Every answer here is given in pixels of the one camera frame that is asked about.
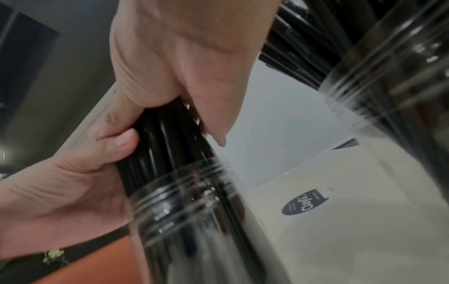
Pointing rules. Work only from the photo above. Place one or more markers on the person's left hand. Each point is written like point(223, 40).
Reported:
point(59, 199)

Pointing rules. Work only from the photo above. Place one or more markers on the person's right hand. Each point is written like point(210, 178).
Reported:
point(182, 50)

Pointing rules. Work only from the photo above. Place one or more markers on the bundle of black straws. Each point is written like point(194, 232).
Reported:
point(301, 44)
point(168, 138)

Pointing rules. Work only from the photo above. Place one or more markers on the clear plastic jar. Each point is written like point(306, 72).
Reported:
point(396, 91)
point(196, 222)

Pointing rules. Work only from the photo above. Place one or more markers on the small yellow flowers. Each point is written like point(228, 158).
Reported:
point(53, 254)

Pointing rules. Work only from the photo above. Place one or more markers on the orange sheet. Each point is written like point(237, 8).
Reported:
point(98, 263)

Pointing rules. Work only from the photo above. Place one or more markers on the dark cabinet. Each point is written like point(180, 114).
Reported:
point(24, 55)

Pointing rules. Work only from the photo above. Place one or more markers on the dark round sticker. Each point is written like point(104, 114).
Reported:
point(306, 203)

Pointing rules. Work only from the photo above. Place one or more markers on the cream cardboard box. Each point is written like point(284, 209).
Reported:
point(357, 238)

